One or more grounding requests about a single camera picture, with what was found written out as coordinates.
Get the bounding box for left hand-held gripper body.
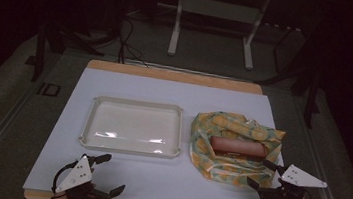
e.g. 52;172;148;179
50;151;117;199

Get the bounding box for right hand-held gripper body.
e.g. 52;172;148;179
258;161;331;199

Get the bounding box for yellow patterned cloth wrap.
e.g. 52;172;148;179
184;107;289;193

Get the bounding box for brown oblong box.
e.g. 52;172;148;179
208;135;269;164

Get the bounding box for white table mat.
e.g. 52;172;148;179
21;61;298;199

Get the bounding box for white plastic tray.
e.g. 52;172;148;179
76;93;188;160

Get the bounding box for black metal stand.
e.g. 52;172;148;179
250;8;332;131
30;17;109;91

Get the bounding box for wooden table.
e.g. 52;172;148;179
20;51;302;199

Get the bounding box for white metal stand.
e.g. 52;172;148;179
151;0;273;72

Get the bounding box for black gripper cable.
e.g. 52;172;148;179
50;158;80;197

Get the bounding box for black floor bracket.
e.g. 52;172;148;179
36;81;62;98

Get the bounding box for black floor cables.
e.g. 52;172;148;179
113;14;155;68

